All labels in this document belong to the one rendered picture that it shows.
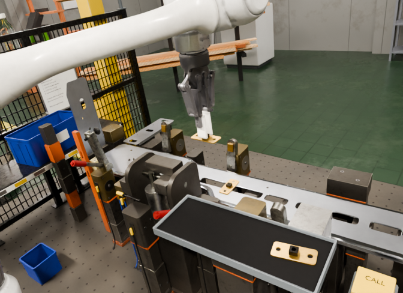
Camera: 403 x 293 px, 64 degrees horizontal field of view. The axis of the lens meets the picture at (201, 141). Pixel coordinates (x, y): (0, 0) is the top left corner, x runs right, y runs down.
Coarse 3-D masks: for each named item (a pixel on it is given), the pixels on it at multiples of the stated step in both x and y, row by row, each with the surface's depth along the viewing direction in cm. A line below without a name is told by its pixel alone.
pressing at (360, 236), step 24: (120, 168) 134; (216, 168) 125; (216, 192) 110; (264, 192) 107; (288, 192) 105; (312, 192) 104; (288, 216) 95; (360, 216) 91; (384, 216) 90; (336, 240) 85; (360, 240) 84; (384, 240) 83
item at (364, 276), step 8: (360, 272) 57; (368, 272) 57; (376, 272) 57; (360, 280) 56; (368, 280) 55; (376, 280) 55; (384, 280) 55; (392, 280) 55; (352, 288) 54; (360, 288) 54; (368, 288) 54; (376, 288) 54; (384, 288) 54; (392, 288) 53
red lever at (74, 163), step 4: (72, 160) 114; (76, 160) 114; (72, 164) 112; (76, 164) 113; (80, 164) 115; (84, 164) 116; (88, 164) 118; (92, 164) 119; (96, 164) 121; (100, 164) 122
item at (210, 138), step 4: (192, 136) 93; (196, 136) 92; (208, 136) 91; (212, 136) 91; (216, 136) 91; (200, 140) 90; (204, 140) 89; (208, 140) 89; (212, 140) 89; (216, 140) 88
